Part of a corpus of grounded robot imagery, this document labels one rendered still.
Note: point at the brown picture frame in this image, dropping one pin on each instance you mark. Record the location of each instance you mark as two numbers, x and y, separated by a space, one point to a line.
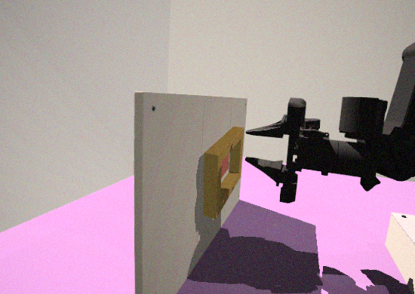
222 170

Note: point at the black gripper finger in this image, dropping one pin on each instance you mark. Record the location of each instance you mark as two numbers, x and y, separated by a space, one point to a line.
272 130
271 168

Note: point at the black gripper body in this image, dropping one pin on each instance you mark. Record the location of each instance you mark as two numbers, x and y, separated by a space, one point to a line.
312 154

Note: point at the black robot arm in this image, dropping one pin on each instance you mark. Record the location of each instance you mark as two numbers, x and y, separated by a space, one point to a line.
382 146

